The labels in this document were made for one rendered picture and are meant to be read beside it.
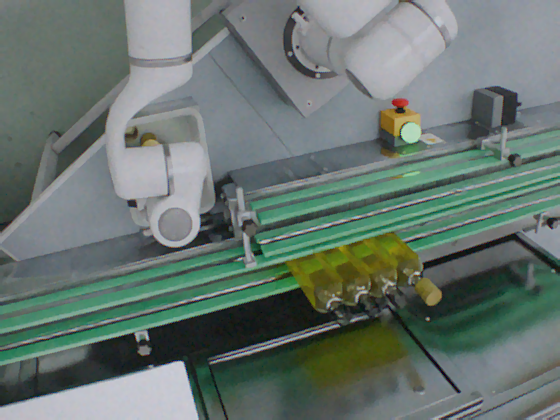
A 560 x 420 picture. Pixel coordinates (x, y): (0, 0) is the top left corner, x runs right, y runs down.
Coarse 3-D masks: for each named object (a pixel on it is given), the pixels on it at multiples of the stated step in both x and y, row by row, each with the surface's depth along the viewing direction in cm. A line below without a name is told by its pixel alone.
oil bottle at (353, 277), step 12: (324, 252) 104; (336, 252) 104; (348, 252) 104; (336, 264) 100; (348, 264) 100; (348, 276) 97; (360, 276) 96; (348, 288) 95; (360, 288) 94; (348, 300) 96
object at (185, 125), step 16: (176, 112) 94; (192, 112) 95; (144, 128) 101; (160, 128) 102; (176, 128) 103; (192, 128) 102; (128, 144) 101; (160, 144) 103; (208, 160) 101; (208, 176) 102; (208, 192) 104; (208, 208) 105; (144, 224) 102
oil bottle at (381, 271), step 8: (368, 240) 107; (352, 248) 105; (360, 248) 104; (368, 248) 104; (376, 248) 104; (360, 256) 102; (368, 256) 102; (376, 256) 101; (384, 256) 101; (360, 264) 100; (368, 264) 99; (376, 264) 99; (384, 264) 99; (392, 264) 99; (368, 272) 98; (376, 272) 97; (384, 272) 97; (392, 272) 97; (376, 280) 96; (384, 280) 96; (392, 280) 96; (376, 288) 96; (376, 296) 98; (384, 296) 98
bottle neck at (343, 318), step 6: (330, 300) 93; (336, 300) 92; (330, 306) 92; (336, 306) 91; (342, 306) 91; (330, 312) 92; (336, 312) 90; (342, 312) 89; (348, 312) 89; (336, 318) 90; (342, 318) 91; (348, 318) 90; (342, 324) 90
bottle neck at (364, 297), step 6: (360, 294) 94; (366, 294) 94; (360, 300) 93; (366, 300) 92; (372, 300) 92; (366, 306) 91; (372, 306) 90; (378, 306) 91; (366, 312) 91; (372, 312) 92; (378, 312) 92
